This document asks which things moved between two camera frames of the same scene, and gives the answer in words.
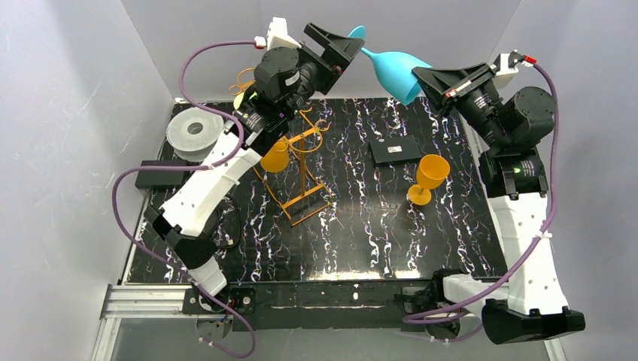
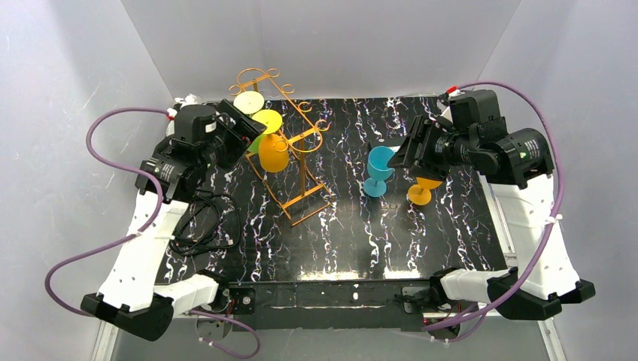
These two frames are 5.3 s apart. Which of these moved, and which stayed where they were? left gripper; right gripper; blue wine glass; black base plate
Moved: right gripper; left gripper; blue wine glass
Stayed: black base plate
